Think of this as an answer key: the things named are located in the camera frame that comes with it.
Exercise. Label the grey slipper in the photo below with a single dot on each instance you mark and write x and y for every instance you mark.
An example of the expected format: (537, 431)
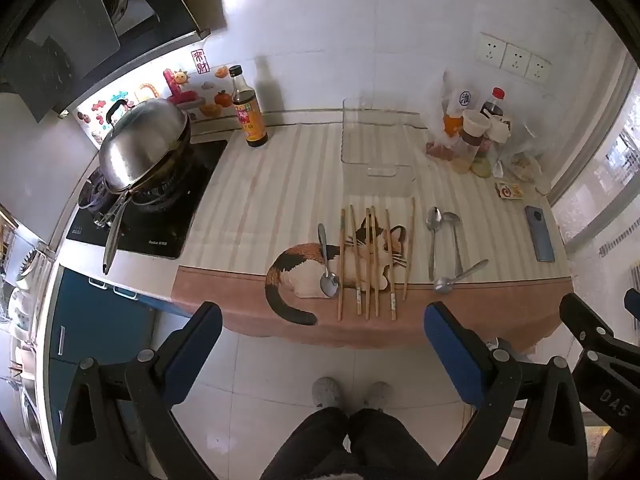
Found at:
(377, 395)
(327, 392)

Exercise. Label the white wall socket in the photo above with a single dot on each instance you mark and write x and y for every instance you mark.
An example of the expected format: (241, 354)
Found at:
(490, 50)
(516, 59)
(538, 67)

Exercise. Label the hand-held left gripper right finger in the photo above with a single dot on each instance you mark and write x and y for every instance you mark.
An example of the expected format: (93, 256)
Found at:
(450, 350)

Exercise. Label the row of wooden chopsticks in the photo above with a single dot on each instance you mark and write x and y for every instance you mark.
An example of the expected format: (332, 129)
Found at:
(375, 260)

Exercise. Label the dark soy sauce bottle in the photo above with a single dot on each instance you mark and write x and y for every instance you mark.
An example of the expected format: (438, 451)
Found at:
(250, 115)

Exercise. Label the small red packet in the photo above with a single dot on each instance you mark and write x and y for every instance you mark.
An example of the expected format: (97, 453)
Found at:
(508, 190)

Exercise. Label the steel ladle spoon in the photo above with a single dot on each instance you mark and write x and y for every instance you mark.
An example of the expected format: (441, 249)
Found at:
(451, 220)

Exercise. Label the cat printed striped cloth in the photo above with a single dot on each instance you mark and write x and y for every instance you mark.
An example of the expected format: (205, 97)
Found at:
(250, 200)

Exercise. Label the window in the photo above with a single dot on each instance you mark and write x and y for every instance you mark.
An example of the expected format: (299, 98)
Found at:
(600, 170)

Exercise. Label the clear plastic bag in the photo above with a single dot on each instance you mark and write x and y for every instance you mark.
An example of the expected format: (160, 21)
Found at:
(522, 145)

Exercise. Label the metal dish rack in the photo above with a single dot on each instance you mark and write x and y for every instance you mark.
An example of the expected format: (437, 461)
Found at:
(22, 280)

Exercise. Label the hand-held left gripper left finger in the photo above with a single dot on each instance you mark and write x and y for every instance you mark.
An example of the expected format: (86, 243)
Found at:
(192, 350)

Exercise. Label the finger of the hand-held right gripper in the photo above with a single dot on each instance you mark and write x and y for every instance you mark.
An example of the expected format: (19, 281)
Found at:
(585, 325)
(633, 302)

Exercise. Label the clear glass tray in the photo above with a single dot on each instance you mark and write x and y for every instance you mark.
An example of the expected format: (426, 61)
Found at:
(377, 140)

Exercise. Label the red cap cola bottle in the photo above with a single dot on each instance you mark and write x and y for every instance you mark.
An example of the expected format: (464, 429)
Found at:
(492, 105)

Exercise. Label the grey smartphone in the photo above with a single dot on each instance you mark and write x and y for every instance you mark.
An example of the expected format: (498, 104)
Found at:
(540, 235)

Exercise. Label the colourful sticker wall panel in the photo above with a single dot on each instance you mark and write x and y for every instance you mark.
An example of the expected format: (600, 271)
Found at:
(205, 92)

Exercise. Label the steel wok lid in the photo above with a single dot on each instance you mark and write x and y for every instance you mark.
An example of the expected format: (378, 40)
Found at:
(142, 145)

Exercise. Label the black range hood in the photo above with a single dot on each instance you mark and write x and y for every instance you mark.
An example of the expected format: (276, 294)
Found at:
(65, 35)

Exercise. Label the blue kitchen cabinet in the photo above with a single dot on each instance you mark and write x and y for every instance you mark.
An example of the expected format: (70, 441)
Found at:
(90, 320)

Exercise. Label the white paper cup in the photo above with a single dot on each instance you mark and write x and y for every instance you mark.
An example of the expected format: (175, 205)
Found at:
(499, 130)
(475, 122)

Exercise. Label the person's legs black trousers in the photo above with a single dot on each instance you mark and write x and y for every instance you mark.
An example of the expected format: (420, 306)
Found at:
(345, 450)

